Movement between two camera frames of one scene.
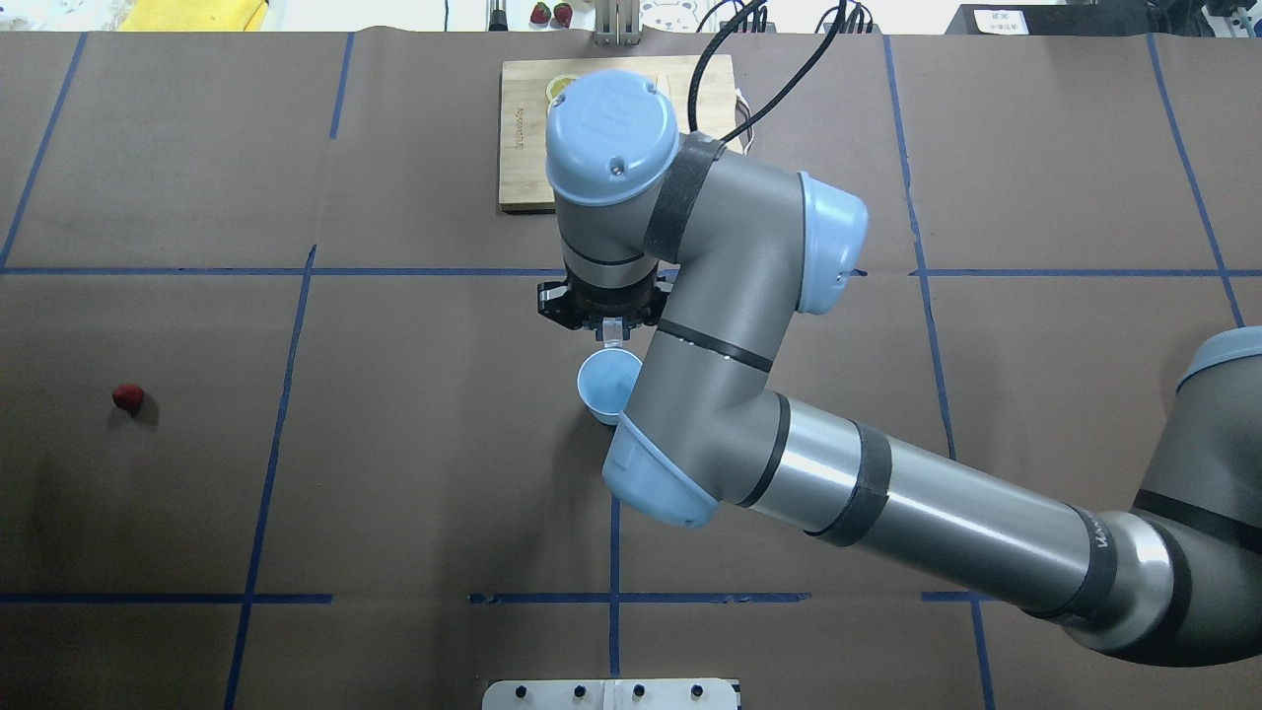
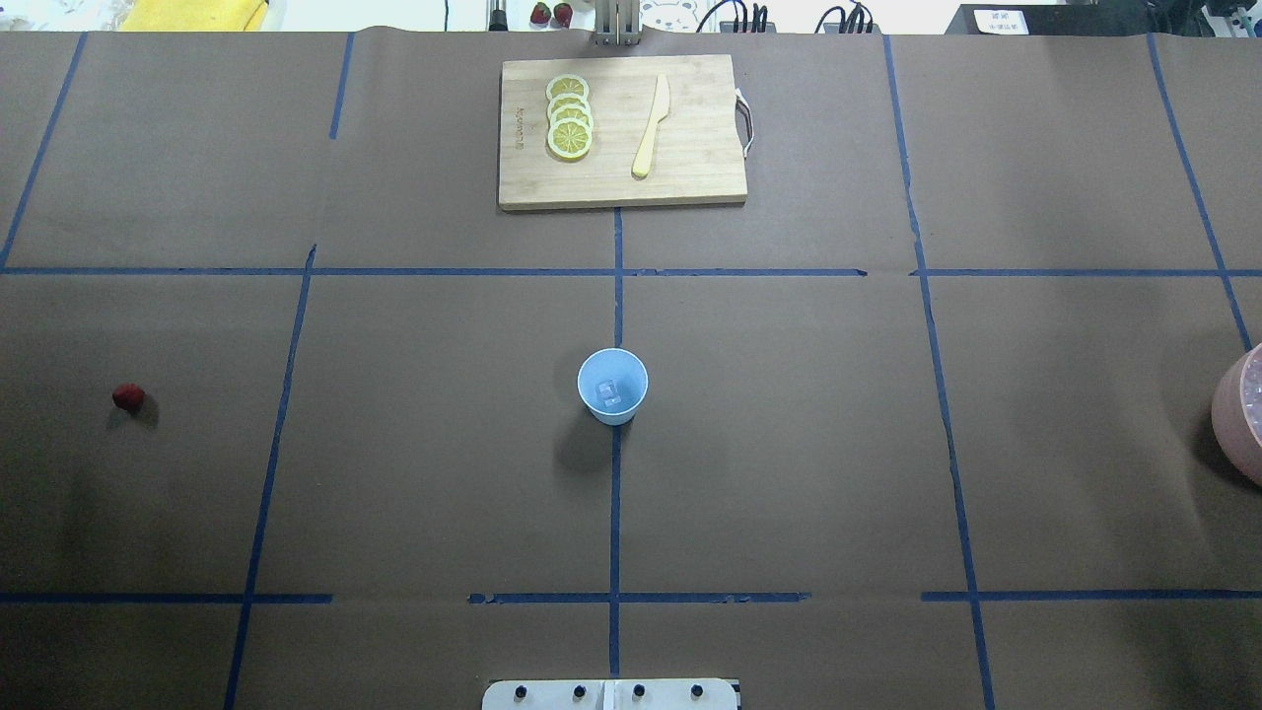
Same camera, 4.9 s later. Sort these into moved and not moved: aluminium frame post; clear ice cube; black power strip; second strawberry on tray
Moved: clear ice cube
Not moved: aluminium frame post; second strawberry on tray; black power strip
